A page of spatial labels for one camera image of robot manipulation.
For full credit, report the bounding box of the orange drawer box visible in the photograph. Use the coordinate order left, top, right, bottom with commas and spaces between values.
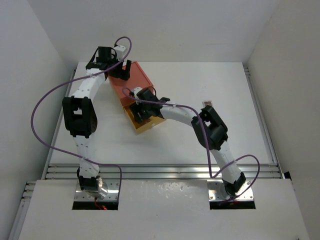
108, 61, 154, 107

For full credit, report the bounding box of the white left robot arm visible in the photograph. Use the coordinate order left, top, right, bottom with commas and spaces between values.
62, 44, 131, 195

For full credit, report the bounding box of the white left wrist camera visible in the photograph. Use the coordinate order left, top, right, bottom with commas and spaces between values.
114, 45, 127, 61

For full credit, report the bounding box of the aluminium rail frame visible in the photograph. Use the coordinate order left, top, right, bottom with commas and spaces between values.
9, 66, 283, 240

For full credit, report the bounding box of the metal base plate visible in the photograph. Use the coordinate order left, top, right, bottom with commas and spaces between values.
207, 180, 254, 203
73, 179, 120, 203

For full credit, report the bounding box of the yellow drawer with white knob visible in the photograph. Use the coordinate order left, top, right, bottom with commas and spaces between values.
123, 105, 165, 135

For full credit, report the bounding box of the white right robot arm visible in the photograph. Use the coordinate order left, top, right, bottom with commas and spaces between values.
122, 87, 246, 197

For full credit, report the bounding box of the long brown eyeshadow palette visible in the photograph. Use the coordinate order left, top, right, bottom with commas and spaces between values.
202, 100, 213, 107

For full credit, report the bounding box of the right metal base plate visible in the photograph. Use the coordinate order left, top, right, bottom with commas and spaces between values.
207, 180, 254, 203

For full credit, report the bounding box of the orange drawer with white knob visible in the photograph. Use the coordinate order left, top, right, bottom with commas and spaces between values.
120, 86, 154, 108

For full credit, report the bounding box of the small colourful eyeshadow palette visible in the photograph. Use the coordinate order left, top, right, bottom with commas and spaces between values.
135, 116, 150, 125

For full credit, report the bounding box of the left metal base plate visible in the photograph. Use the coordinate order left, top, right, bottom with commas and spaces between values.
73, 179, 120, 203

